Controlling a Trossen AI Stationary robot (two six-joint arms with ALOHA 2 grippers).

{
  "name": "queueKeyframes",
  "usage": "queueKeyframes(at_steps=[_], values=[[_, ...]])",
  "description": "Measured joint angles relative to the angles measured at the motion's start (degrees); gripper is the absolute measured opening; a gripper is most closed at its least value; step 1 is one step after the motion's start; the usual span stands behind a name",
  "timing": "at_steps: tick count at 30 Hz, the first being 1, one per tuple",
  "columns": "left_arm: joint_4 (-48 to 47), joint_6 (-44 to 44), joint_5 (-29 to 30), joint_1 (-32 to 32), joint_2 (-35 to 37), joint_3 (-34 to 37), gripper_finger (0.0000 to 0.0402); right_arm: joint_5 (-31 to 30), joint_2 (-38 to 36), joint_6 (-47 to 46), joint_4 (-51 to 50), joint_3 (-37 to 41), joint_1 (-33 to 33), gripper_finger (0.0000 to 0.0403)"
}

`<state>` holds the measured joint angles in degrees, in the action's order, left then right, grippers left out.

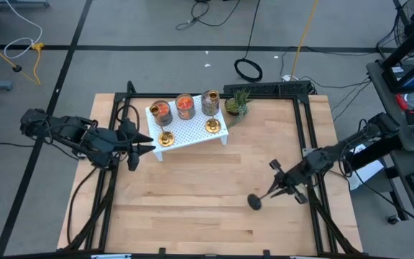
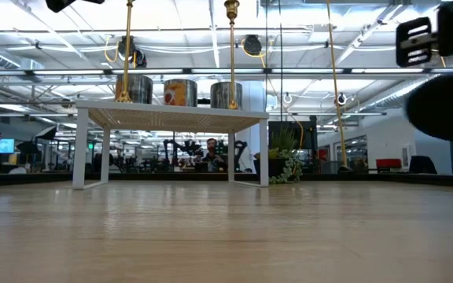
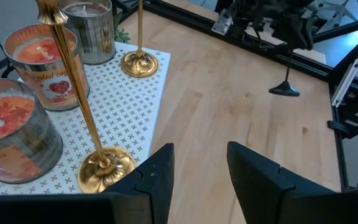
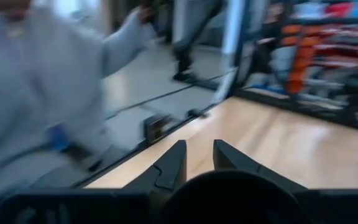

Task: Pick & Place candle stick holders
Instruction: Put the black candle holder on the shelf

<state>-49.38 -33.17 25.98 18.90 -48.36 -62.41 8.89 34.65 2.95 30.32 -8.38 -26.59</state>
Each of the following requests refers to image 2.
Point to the black candlestick holder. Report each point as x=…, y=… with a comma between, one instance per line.
x=443, y=106

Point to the silver metal can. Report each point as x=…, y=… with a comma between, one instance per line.
x=142, y=89

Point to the silver glass jar orange candle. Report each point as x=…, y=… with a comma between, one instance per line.
x=180, y=93

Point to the silver glass jar grey candle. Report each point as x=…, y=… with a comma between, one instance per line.
x=220, y=95

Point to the black chair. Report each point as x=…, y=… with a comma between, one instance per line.
x=423, y=165

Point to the red chair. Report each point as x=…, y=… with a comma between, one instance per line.
x=388, y=164

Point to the white perforated metal shelf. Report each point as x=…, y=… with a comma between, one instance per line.
x=167, y=110

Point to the blue lit monitor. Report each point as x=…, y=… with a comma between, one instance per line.
x=4, y=145

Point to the potted green succulent plant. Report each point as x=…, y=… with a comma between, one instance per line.
x=285, y=157

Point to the black aluminium table frame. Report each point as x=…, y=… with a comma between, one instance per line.
x=34, y=178

